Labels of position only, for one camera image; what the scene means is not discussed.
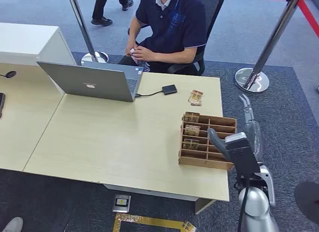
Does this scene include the black office chair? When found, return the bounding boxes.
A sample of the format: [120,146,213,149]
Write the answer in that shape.
[127,0,226,76]

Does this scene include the walking person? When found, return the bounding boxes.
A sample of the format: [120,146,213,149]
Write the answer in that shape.
[90,0,134,27]

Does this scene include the dark patterned pouch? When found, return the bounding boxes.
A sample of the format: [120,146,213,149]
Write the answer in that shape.
[130,55,151,73]

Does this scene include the grey laptop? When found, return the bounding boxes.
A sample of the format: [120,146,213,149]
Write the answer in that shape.
[36,60,144,103]

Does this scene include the wooden card organizer box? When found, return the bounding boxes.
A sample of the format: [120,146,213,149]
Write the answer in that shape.
[178,112,238,171]

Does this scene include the black round disc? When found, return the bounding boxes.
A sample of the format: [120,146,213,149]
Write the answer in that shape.
[294,181,319,225]

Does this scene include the black desk device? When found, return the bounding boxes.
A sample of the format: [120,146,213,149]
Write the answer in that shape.
[0,92,6,119]

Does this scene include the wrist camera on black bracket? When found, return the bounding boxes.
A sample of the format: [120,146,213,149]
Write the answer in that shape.
[225,132,261,188]

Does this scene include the black drive cable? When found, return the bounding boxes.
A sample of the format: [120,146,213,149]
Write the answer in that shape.
[135,90,164,98]

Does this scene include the white cabinet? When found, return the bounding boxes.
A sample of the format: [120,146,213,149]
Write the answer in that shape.
[0,22,77,66]

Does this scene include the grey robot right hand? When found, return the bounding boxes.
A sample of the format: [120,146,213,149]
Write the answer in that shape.
[207,93,263,163]

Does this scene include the metal floor socket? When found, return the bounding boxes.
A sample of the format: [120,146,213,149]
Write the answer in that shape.
[112,195,132,214]

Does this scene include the chrome stanchion post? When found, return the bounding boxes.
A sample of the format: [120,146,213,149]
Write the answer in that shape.
[234,0,306,94]
[66,0,110,64]

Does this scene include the person's left hand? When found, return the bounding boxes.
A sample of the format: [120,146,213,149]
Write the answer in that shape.
[133,45,156,62]

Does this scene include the person's right hand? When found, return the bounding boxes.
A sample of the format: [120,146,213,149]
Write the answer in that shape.
[125,41,138,57]

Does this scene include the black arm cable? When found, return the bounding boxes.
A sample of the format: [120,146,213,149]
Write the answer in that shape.
[237,184,250,232]

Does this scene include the red barrier belt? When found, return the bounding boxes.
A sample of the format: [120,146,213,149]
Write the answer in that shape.
[296,0,319,38]

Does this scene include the black external drive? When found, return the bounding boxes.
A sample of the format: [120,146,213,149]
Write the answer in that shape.
[162,84,178,96]

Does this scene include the grey shoe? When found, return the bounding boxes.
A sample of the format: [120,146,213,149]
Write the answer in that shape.
[2,217,24,232]

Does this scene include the seated person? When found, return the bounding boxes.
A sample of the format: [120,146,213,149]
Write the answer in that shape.
[117,0,208,76]

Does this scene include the black round puck with cable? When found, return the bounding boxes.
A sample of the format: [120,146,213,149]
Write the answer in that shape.
[0,70,17,80]

